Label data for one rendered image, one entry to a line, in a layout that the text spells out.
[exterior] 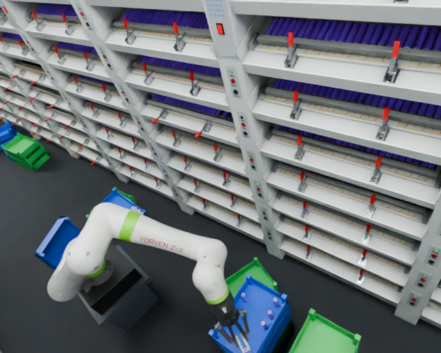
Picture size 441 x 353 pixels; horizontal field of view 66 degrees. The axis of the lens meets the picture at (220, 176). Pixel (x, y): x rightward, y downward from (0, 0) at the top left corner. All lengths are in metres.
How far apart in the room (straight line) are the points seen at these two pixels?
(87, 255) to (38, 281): 1.42
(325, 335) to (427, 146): 0.85
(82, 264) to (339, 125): 0.94
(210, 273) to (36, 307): 1.57
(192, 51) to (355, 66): 0.55
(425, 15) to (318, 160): 0.59
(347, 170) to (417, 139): 0.26
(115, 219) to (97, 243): 0.11
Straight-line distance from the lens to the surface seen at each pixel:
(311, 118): 1.12
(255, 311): 1.58
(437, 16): 0.84
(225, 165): 1.56
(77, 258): 1.25
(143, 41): 1.43
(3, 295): 2.77
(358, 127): 1.08
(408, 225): 1.33
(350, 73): 0.96
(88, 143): 2.80
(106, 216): 1.31
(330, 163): 1.23
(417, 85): 0.93
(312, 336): 1.53
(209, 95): 1.32
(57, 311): 2.44
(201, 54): 1.20
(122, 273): 1.81
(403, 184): 1.19
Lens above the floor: 1.79
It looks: 46 degrees down
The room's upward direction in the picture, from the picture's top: 19 degrees counter-clockwise
